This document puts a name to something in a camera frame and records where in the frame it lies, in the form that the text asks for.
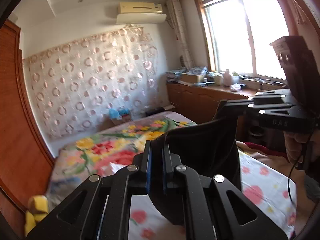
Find circle patterned wall curtain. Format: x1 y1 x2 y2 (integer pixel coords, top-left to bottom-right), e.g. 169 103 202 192
23 26 163 140

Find stack of patterned packets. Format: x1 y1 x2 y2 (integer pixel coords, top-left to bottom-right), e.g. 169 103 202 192
166 68 208 82

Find open cardboard box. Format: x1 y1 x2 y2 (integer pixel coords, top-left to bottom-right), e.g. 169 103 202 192
180 73 206 84

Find small cardboard box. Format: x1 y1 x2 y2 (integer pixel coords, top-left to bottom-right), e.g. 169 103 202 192
110 112 133 128

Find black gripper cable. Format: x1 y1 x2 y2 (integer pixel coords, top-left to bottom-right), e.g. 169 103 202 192
287 134 312 203

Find yellow plush toy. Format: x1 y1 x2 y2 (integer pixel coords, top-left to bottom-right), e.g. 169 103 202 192
24 195 50 238

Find white air conditioner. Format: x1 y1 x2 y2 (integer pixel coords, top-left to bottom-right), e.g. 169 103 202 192
116 2 167 25

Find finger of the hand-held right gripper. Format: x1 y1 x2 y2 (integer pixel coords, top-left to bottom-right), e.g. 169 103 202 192
220 99 308 120
252 89 297 105

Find wooden cabinet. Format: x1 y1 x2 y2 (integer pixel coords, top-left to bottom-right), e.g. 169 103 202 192
166 79 290 142

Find wooden slatted wardrobe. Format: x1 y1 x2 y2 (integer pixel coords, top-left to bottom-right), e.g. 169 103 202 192
0 19 56 230

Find beige window curtain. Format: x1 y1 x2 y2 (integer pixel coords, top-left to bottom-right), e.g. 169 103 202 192
166 0 195 68

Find white floral bed sheet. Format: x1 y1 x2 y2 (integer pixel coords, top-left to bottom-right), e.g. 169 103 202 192
45 151 297 240

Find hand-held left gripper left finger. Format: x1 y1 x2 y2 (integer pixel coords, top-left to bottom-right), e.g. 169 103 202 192
26 140 152 240

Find blue cloth bundle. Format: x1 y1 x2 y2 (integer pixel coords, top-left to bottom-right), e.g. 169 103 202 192
109 108 131 120

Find black pants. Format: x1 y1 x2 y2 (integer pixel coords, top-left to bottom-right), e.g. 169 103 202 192
150 100 242 227

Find person's right hand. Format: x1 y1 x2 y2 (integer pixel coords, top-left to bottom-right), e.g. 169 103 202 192
284 130 313 171

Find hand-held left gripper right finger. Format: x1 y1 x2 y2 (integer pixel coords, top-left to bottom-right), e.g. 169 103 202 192
161 145 288 240

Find bright floral blanket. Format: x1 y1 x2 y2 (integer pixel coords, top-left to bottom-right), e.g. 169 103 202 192
57 112 198 180

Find wooden framed window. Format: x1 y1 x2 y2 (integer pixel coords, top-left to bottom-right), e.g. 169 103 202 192
193 0 300 81

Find pink bottle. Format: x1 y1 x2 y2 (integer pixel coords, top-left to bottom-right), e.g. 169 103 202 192
223 69 234 87

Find red cloth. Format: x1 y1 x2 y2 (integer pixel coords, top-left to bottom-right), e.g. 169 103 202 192
236 141 290 163

